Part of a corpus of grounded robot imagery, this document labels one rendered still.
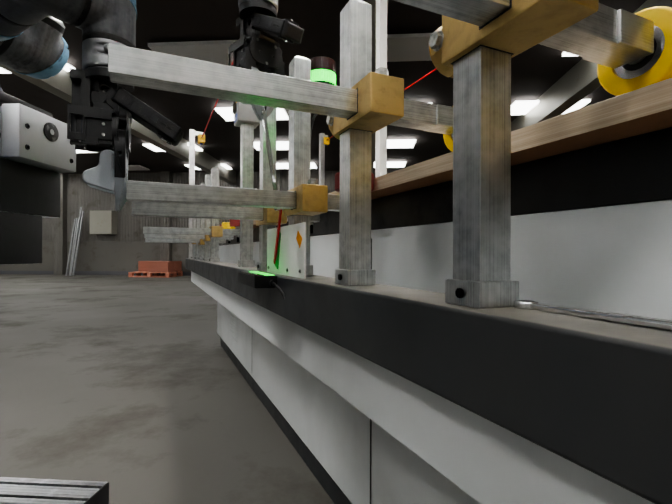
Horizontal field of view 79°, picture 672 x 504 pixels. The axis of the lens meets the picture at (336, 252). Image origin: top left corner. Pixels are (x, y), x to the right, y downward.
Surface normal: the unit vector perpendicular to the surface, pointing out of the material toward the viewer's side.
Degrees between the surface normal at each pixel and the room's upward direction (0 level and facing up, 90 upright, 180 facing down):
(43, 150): 90
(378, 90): 90
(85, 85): 90
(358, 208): 90
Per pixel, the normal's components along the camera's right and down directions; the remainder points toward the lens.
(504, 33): 0.00, 1.00
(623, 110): -0.91, 0.00
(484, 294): 0.41, 0.00
